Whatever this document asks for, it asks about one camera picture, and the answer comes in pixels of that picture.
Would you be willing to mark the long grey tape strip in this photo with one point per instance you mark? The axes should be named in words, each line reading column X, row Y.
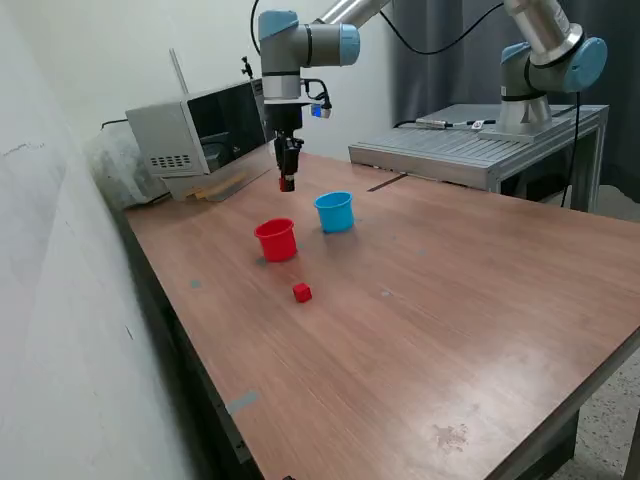
column 242, row 402

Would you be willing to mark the aluminium profile robot platform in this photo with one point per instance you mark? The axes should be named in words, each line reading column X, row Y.
column 440, row 150

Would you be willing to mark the blue round bin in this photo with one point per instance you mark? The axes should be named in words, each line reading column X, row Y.
column 335, row 217

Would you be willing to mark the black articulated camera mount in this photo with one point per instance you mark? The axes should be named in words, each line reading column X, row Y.
column 246, row 70

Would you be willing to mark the clear acrylic stand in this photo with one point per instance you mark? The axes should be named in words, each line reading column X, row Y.
column 220, row 192

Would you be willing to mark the white warning tag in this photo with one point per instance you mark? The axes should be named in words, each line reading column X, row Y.
column 478, row 125

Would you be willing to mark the dark grey curtain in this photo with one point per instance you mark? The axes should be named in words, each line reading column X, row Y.
column 440, row 80

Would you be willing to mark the yellow wooden strip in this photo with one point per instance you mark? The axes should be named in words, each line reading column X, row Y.
column 202, row 194

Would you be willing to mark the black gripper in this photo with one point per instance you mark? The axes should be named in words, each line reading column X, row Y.
column 287, row 115

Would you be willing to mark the clear plastic wrapped bundle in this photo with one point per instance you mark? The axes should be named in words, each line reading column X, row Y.
column 115, row 170

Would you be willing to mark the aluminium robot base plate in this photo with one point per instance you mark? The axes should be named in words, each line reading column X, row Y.
column 510, row 137

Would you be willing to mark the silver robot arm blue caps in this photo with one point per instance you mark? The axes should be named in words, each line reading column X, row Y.
column 310, row 45

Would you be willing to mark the red cube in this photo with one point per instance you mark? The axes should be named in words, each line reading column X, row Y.
column 282, row 185
column 302, row 294

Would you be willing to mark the red round bin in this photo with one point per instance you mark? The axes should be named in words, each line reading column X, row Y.
column 275, row 247

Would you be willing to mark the white thin rod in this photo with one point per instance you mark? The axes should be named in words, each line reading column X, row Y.
column 178, row 72

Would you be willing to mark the silver microwave oven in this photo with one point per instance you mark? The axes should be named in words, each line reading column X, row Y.
column 165, row 130

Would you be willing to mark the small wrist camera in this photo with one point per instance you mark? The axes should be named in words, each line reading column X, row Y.
column 321, row 111

